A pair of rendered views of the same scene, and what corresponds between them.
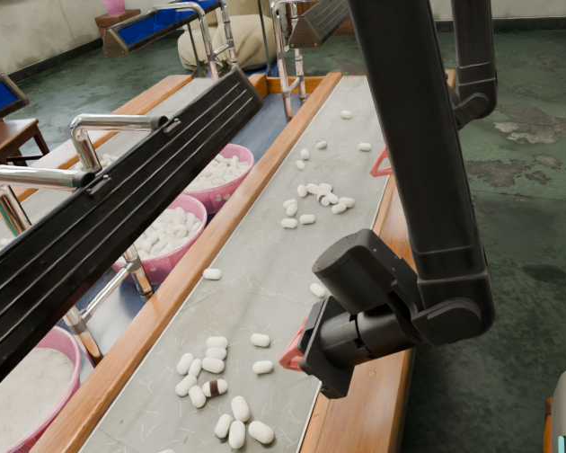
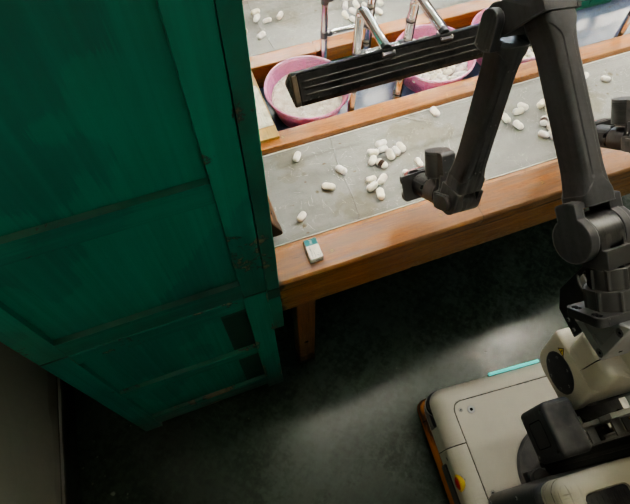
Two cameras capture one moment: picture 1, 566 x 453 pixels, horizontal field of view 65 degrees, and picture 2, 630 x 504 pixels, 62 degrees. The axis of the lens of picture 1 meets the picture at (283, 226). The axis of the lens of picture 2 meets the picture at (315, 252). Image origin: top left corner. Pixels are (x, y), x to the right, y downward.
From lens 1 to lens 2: 0.85 m
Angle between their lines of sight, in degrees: 38
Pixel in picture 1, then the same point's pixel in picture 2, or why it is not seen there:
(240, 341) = (411, 155)
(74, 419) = (325, 126)
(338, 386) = (407, 195)
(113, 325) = (373, 95)
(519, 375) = not seen: hidden behind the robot
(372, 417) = (420, 226)
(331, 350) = (414, 182)
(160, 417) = (353, 155)
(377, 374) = (442, 217)
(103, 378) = (346, 120)
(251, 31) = not seen: outside the picture
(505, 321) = not seen: outside the picture
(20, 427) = (305, 111)
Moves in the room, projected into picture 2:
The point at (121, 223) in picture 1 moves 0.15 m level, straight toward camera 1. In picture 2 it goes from (386, 73) to (365, 118)
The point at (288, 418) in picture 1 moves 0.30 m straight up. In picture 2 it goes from (395, 199) to (413, 126)
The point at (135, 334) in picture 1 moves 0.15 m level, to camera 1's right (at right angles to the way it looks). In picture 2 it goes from (373, 111) to (412, 138)
